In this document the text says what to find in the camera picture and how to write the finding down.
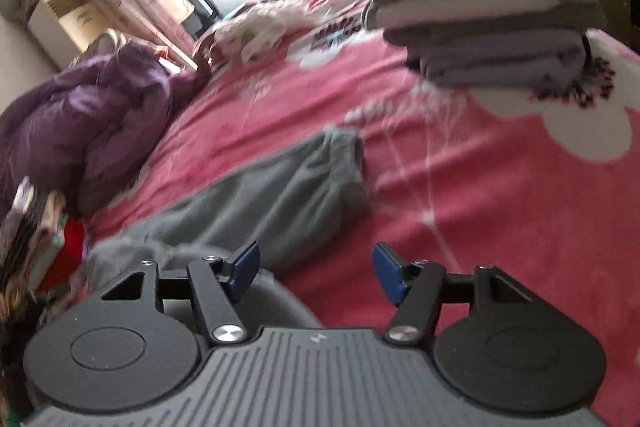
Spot black stroller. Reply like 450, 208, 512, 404
157, 0, 222, 40

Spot red folded garment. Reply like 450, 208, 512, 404
37, 218, 87, 293

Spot white printed crumpled cloth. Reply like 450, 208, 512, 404
213, 1, 314, 64

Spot mint green folded garment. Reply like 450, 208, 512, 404
28, 213, 68, 291

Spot pink floral blanket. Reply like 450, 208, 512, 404
92, 14, 639, 426

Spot purple quilt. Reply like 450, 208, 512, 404
1, 43, 210, 218

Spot grey white folded garment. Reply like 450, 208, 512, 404
362, 0, 605, 35

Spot grey sweatpants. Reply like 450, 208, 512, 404
87, 128, 371, 291

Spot white air conditioner unit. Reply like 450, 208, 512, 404
27, 0, 111, 69

